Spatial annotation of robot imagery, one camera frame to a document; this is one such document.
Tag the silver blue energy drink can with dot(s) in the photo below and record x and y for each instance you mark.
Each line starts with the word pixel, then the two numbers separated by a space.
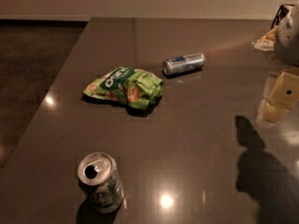
pixel 183 64

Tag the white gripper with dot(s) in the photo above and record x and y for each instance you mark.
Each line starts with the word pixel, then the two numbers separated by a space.
pixel 288 42

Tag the white crumpled wrapper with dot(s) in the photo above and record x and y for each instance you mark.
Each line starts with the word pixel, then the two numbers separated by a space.
pixel 267 42

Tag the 7up can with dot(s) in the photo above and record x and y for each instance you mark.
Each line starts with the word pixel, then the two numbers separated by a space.
pixel 100 181

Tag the green rice chip bag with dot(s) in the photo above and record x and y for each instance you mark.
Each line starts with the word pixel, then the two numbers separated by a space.
pixel 136 88

